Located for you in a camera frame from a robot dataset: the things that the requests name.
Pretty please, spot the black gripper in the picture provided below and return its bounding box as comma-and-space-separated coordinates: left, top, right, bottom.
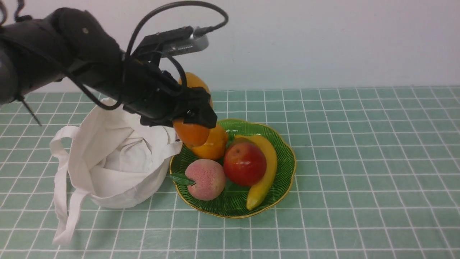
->
122, 59, 217, 128

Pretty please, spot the orange mango fruit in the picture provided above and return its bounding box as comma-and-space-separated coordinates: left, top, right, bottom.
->
172, 72, 211, 147

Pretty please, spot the white cloth tote bag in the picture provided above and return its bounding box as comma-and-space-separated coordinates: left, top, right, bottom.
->
50, 106, 182, 245

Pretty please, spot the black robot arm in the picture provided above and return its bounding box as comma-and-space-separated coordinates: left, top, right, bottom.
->
1, 7, 217, 128

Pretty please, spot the yellow-orange pear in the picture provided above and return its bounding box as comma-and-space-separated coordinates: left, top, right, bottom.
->
190, 124, 229, 160

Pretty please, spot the pink peach with leaf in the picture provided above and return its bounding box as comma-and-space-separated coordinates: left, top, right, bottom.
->
170, 159, 226, 201

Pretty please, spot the red apple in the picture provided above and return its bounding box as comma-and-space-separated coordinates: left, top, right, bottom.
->
223, 137, 267, 187

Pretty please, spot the green leaf-shaped glass plate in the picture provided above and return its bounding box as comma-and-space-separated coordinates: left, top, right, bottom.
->
174, 119, 297, 218

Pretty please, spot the yellow banana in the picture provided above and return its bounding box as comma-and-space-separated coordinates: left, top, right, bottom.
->
235, 135, 278, 210

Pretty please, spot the green checkered tablecloth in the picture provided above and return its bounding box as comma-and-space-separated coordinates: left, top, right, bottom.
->
0, 87, 460, 259

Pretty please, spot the black camera cable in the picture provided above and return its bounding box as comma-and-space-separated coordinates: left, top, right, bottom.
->
122, 1, 229, 97

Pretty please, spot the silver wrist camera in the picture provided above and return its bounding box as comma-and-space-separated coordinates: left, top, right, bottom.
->
135, 26, 210, 58

